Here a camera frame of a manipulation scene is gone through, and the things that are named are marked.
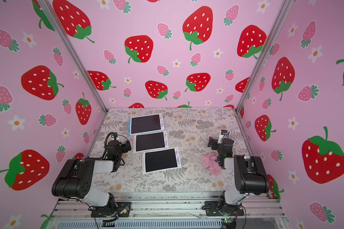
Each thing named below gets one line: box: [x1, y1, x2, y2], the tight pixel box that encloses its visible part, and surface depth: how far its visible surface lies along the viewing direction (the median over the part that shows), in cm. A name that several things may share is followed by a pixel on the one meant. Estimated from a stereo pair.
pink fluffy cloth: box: [201, 152, 224, 177], surface depth 88 cm
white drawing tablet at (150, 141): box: [132, 130, 169, 154], surface depth 104 cm
